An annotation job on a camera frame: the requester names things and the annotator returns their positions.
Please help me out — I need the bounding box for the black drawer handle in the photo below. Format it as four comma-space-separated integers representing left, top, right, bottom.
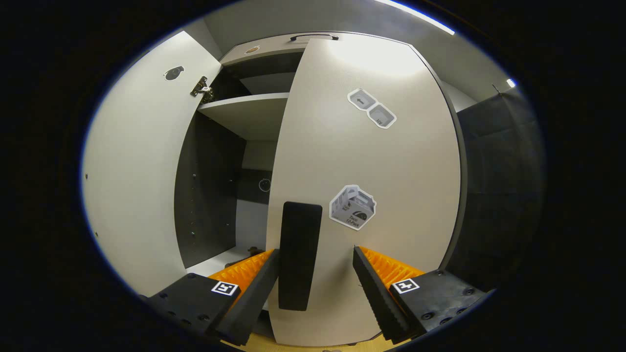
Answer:
290, 33, 339, 42

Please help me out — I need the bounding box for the black backdrop cloth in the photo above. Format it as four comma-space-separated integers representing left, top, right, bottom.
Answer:
443, 88, 546, 294

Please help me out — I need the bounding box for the white cabinet door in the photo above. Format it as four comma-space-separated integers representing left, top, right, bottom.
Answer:
266, 38, 463, 348
81, 30, 223, 297

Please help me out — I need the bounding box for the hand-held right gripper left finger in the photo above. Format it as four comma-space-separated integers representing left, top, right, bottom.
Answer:
139, 248, 281, 346

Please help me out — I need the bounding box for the white thick cabinet shelf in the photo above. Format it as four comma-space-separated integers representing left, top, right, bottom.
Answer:
186, 247, 269, 277

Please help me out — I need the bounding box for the black door handle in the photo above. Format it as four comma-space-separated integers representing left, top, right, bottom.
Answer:
278, 201, 323, 311

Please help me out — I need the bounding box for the white shoe cabinet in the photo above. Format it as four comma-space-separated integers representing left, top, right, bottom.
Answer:
81, 30, 468, 348

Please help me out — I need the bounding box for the metal door hinge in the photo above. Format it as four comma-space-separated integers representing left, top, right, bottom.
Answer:
190, 76, 214, 103

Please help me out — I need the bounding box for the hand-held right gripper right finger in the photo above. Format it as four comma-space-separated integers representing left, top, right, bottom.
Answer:
352, 245, 494, 344

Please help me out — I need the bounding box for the white cabinet drawer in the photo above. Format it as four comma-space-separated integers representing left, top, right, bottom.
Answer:
219, 32, 343, 66

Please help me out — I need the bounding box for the white thin cabinet shelf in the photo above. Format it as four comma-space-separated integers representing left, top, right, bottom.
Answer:
197, 93, 290, 142

